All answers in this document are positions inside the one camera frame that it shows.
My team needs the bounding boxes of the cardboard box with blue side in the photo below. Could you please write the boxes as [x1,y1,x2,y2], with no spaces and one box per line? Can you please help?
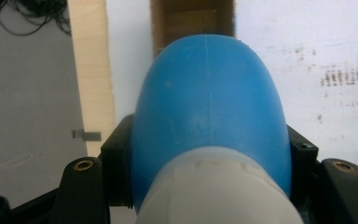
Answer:
[150,0,237,59]

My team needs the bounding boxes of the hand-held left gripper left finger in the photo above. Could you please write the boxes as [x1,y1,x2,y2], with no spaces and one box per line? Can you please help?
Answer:
[101,113,135,208]

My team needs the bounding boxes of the bundle of black floor cables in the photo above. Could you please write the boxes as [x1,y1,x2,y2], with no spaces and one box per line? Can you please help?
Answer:
[0,0,72,36]

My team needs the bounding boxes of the white paper sheet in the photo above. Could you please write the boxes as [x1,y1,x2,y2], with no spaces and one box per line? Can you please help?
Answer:
[105,0,358,188]

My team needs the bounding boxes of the grey tape strip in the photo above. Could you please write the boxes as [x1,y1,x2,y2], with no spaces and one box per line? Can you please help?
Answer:
[71,128,103,142]

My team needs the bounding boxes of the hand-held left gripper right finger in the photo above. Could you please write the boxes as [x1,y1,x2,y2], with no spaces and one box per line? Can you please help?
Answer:
[287,124,322,203]

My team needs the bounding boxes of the blue bottle with white cap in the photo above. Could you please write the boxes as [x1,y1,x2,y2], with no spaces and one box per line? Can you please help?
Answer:
[130,34,306,224]

